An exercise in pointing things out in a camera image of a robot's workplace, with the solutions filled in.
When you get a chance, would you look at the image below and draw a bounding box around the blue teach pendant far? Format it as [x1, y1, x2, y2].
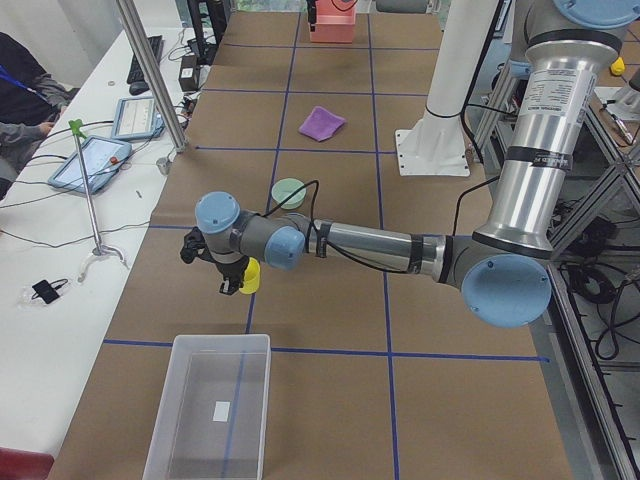
[111, 96, 164, 141]

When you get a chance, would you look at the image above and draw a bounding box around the seated person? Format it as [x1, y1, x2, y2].
[1, 33, 73, 174]

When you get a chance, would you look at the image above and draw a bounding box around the aluminium frame post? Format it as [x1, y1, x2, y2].
[115, 0, 187, 153]

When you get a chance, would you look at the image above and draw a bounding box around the pink plastic tray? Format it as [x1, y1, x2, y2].
[306, 0, 357, 44]

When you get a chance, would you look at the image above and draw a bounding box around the black keyboard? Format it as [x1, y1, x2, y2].
[126, 34, 165, 85]

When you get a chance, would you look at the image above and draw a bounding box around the blue teach pendant near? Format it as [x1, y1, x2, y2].
[47, 136, 133, 194]

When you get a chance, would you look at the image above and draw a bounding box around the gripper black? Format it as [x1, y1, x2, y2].
[214, 255, 248, 295]

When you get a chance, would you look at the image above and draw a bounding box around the black power adapter box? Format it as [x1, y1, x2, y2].
[178, 54, 201, 92]

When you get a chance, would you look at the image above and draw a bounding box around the yellow plastic cup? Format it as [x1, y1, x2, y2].
[239, 257, 261, 295]

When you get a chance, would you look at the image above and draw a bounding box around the mint green bowl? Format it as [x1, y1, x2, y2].
[271, 178, 307, 210]

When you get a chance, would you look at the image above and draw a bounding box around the blue teach pendant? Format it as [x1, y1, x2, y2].
[47, 136, 133, 194]
[111, 96, 164, 141]

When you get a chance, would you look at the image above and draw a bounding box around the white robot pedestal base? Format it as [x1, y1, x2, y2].
[395, 0, 500, 177]

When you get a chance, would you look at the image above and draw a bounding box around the purple cloth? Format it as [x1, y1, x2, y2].
[298, 106, 346, 142]

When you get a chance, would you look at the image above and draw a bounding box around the green tipped grabber stand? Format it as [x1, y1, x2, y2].
[68, 119, 129, 284]

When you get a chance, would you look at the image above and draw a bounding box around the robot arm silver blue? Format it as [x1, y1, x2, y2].
[185, 1, 639, 327]

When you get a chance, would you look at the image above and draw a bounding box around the small metal cylinder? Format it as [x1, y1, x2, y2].
[156, 158, 171, 175]

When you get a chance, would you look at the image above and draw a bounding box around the clear plastic storage box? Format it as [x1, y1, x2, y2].
[143, 334, 271, 479]

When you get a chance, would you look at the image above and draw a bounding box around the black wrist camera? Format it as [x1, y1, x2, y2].
[180, 227, 213, 264]

